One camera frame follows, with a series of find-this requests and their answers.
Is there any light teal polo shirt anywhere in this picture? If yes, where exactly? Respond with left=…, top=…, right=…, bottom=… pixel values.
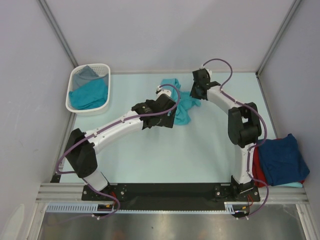
left=160, top=78, right=201, bottom=126

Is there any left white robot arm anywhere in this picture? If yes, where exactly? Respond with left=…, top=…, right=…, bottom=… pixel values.
left=65, top=90, right=177, bottom=200

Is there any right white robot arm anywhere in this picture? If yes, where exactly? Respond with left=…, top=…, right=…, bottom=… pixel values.
left=190, top=68, right=262, bottom=201

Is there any teal shirt in basket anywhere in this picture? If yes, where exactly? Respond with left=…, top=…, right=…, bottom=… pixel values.
left=68, top=78, right=109, bottom=110

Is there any white plastic laundry basket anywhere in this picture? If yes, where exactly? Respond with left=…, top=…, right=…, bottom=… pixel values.
left=65, top=63, right=111, bottom=116

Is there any grey shirt in basket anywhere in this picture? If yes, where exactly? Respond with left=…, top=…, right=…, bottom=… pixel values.
left=72, top=65, right=99, bottom=90

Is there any red folded shirt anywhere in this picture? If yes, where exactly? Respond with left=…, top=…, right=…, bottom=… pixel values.
left=252, top=147, right=304, bottom=188

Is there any navy blue folded shirt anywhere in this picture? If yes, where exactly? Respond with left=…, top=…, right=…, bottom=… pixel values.
left=257, top=133, right=310, bottom=186

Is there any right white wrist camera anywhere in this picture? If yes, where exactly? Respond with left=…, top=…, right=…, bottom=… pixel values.
left=200, top=67, right=213, bottom=78

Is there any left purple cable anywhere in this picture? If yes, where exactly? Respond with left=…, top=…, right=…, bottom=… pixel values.
left=55, top=83, right=182, bottom=221

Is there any purple cable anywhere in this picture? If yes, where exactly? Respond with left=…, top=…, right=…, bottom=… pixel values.
left=55, top=83, right=182, bottom=221
left=200, top=58, right=270, bottom=221

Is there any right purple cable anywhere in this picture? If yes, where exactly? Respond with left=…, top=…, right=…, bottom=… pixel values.
left=200, top=58, right=270, bottom=221

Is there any aluminium frame rail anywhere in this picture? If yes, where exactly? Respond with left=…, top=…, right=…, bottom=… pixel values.
left=35, top=183, right=309, bottom=204

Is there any white slotted cable duct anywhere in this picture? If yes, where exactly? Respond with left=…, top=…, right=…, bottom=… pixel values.
left=46, top=202, right=249, bottom=215

